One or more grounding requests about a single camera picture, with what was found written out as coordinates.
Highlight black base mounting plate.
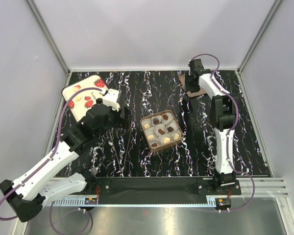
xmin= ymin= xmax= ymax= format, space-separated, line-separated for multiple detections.
xmin=94 ymin=177 xmax=242 ymax=206

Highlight dark square chocolate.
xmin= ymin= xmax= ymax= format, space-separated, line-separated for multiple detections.
xmin=168 ymin=126 xmax=174 ymax=132

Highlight rose gold chocolate box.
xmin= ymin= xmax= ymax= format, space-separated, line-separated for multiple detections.
xmin=140 ymin=110 xmax=184 ymax=152

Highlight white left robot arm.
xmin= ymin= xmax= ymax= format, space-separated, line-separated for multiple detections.
xmin=0 ymin=103 xmax=131 ymax=222

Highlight metal tongs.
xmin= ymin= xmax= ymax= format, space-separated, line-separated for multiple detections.
xmin=108 ymin=128 xmax=132 ymax=175

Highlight dark cone chocolate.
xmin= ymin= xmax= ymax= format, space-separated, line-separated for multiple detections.
xmin=153 ymin=118 xmax=159 ymax=124

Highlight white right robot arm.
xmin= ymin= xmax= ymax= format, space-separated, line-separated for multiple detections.
xmin=184 ymin=58 xmax=238 ymax=194

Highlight rose gold box lid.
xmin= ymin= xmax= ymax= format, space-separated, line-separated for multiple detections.
xmin=178 ymin=74 xmax=207 ymax=98

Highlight strawberry pattern tray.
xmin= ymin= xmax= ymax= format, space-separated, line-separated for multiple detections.
xmin=62 ymin=75 xmax=108 ymax=121

